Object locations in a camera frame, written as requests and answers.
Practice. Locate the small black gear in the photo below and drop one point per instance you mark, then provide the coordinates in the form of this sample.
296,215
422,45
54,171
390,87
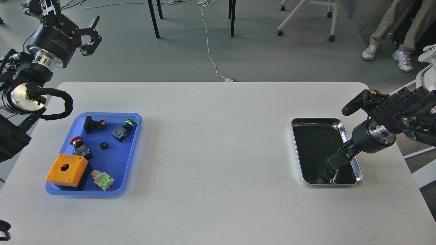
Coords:
103,145

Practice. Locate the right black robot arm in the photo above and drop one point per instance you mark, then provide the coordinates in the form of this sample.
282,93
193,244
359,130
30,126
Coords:
409,112

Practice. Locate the black selector switch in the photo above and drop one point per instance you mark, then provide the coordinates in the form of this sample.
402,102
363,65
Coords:
90,124

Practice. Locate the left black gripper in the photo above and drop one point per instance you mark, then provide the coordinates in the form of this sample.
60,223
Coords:
54,33

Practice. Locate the black table leg left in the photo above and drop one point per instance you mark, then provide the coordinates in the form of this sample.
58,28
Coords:
153,16

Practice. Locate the blue plastic tray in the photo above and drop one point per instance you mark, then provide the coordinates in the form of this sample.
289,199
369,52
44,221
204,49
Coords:
116,160

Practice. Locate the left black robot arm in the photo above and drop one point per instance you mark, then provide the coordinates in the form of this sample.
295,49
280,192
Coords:
24,74

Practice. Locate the clear green indicator switch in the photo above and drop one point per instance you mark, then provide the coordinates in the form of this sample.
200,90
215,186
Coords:
102,179

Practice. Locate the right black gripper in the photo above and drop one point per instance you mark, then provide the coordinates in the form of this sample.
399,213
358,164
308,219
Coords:
366,137

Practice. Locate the red mushroom push button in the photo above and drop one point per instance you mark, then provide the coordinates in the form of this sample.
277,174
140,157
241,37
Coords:
80,149

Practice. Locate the black table leg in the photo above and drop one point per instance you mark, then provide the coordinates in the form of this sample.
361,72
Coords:
153,16
231,16

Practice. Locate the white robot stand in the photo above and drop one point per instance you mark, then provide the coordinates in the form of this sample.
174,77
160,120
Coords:
426,77

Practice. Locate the white rolling chair base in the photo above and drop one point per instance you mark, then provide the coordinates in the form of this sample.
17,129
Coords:
301,12

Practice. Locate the orange black button box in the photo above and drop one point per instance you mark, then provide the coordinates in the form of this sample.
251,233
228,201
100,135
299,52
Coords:
69,172

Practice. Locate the green push button switch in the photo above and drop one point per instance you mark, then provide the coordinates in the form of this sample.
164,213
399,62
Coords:
121,133

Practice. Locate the black table leg right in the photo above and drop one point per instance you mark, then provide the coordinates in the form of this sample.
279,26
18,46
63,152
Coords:
231,16

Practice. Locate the silver metal tray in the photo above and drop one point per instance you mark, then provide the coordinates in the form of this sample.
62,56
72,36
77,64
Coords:
317,139

